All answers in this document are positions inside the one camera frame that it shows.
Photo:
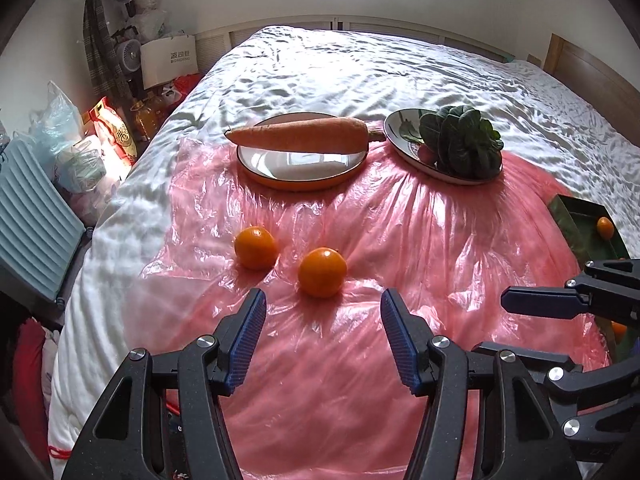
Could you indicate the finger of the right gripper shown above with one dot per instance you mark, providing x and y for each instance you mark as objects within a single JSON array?
[
  {"x": 605, "y": 288},
  {"x": 595, "y": 410}
]

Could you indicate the pink plastic sheet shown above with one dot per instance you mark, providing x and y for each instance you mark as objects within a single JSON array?
[{"x": 322, "y": 398}]

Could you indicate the large orange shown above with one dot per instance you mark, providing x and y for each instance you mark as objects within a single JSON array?
[
  {"x": 619, "y": 331},
  {"x": 605, "y": 228}
]

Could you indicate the small orange far left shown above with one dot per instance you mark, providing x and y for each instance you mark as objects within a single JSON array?
[{"x": 256, "y": 249}]

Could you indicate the light blue suitcase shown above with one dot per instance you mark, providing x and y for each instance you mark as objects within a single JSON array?
[{"x": 40, "y": 234}]

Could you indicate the green leafy vegetable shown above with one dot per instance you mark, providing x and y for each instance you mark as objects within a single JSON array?
[{"x": 465, "y": 143}]

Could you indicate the green rectangular tray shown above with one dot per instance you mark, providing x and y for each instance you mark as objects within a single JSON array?
[{"x": 577, "y": 220}]

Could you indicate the plaid hanging scarf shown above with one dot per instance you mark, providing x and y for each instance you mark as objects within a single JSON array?
[{"x": 106, "y": 76}]

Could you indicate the clear plastic bag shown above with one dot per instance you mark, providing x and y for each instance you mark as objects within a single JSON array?
[{"x": 54, "y": 129}]

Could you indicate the small orange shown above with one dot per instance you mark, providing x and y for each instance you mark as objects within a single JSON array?
[
  {"x": 256, "y": 249},
  {"x": 322, "y": 272}
]

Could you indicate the wooden headboard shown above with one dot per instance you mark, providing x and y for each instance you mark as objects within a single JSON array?
[{"x": 597, "y": 83}]

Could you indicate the large carrot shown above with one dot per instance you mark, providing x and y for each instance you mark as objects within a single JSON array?
[{"x": 331, "y": 135}]

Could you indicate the lower white fan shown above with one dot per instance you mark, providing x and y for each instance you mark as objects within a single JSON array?
[{"x": 128, "y": 56}]

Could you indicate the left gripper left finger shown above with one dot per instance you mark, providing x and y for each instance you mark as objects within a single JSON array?
[{"x": 126, "y": 435}]

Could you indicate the white paper shopping bag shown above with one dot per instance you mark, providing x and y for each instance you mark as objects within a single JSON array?
[{"x": 165, "y": 59}]

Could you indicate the orange rimmed plate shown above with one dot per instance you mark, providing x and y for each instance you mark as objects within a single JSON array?
[{"x": 288, "y": 171}]

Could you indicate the red radish on plate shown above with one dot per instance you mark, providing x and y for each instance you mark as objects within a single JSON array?
[{"x": 426, "y": 155}]

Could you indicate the orange red snack bag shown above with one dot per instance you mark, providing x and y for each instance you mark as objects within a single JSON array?
[{"x": 112, "y": 128}]

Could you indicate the white dark-rimmed plate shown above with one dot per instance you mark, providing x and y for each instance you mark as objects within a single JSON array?
[{"x": 401, "y": 128}]

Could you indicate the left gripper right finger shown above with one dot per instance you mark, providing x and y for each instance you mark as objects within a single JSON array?
[{"x": 518, "y": 436}]

